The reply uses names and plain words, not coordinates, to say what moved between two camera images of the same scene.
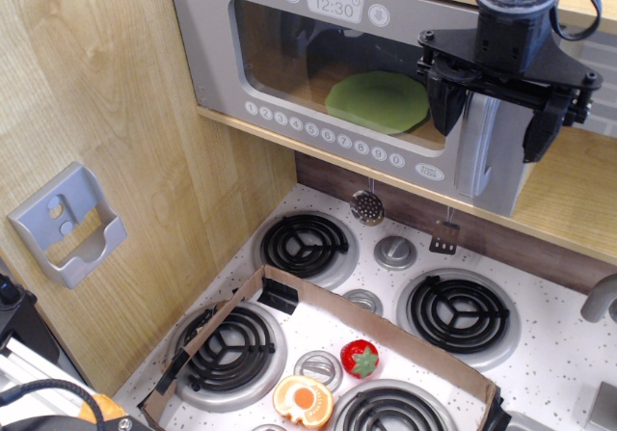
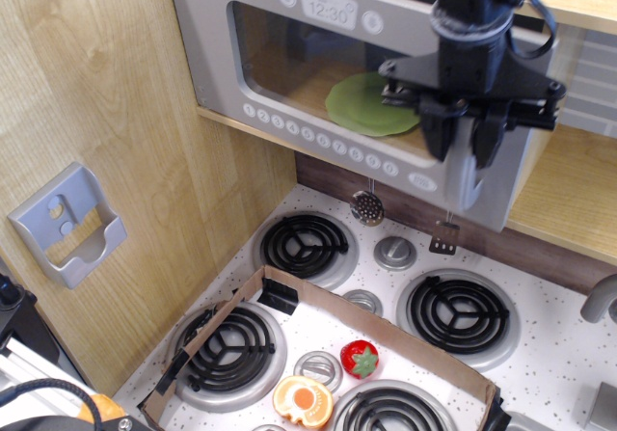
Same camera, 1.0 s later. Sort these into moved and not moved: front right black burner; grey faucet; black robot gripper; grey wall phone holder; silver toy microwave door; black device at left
Moved: black robot gripper; silver toy microwave door
Not moved: front right black burner; grey wall phone holder; grey faucet; black device at left
